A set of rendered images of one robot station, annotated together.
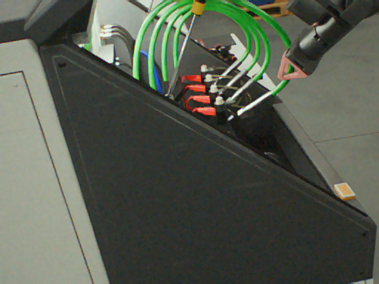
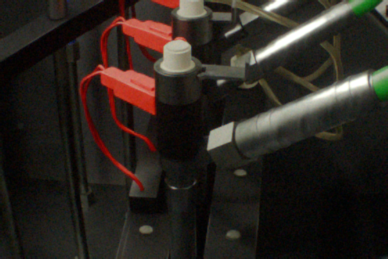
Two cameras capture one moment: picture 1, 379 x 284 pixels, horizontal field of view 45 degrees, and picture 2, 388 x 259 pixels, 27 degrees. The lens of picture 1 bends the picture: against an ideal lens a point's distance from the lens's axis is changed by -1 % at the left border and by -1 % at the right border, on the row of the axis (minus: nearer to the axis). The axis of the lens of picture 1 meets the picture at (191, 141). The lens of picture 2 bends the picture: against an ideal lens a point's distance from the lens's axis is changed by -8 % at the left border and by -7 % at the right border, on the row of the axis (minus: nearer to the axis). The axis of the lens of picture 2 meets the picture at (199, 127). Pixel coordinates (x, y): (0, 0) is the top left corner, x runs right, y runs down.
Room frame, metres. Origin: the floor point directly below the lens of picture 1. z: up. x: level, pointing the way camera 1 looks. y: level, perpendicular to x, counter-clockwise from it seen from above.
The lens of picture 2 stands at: (0.63, -0.17, 1.36)
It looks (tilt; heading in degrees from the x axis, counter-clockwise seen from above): 31 degrees down; 9
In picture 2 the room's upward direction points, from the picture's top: 1 degrees counter-clockwise
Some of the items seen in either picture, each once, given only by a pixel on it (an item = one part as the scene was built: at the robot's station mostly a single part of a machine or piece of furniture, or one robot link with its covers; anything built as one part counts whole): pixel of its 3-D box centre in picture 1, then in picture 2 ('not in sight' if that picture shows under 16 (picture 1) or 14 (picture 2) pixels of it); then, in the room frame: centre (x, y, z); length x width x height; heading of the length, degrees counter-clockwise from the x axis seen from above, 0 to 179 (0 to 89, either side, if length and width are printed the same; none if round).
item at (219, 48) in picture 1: (223, 52); not in sight; (1.81, -0.18, 1.01); 0.23 x 0.11 x 0.06; 4
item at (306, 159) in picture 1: (310, 171); not in sight; (1.08, -0.32, 0.87); 0.62 x 0.04 x 0.16; 4
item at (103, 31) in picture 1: (112, 63); not in sight; (1.29, 0.19, 1.20); 0.13 x 0.03 x 0.31; 4
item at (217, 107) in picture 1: (227, 137); (198, 210); (1.07, -0.10, 1.03); 0.05 x 0.03 x 0.21; 94
